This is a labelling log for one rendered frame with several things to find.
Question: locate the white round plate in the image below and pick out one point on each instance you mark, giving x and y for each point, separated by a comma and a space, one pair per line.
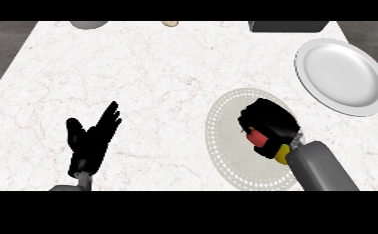
341, 74

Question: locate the dark grey appliance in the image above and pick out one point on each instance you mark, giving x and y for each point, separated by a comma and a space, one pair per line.
288, 26

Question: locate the small beige object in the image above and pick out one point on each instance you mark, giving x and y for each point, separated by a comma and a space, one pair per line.
170, 23

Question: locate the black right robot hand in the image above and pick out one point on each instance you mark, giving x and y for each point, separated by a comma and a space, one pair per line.
273, 124

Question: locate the grey round bowl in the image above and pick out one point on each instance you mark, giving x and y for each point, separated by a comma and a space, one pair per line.
89, 24

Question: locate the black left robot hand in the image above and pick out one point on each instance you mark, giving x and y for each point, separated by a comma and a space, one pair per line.
90, 141

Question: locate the round pale lace placemat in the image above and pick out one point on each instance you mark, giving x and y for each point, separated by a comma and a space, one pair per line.
230, 144

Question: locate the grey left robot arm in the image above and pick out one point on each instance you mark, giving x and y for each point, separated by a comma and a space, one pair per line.
78, 183

